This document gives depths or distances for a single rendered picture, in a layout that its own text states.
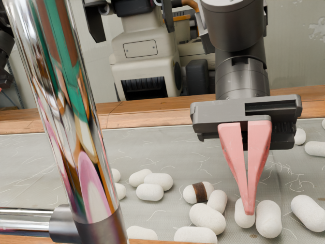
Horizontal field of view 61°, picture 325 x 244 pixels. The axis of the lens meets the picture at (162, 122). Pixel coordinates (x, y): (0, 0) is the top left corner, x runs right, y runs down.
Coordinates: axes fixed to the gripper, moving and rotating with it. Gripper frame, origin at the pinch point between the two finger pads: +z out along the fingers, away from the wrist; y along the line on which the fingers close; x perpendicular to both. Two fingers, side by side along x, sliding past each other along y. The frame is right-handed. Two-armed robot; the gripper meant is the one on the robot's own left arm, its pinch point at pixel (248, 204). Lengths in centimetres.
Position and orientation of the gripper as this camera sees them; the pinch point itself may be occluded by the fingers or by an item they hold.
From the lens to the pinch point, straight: 26.7
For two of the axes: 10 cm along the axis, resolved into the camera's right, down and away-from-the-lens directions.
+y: 9.6, -0.6, -2.8
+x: 2.7, 4.9, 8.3
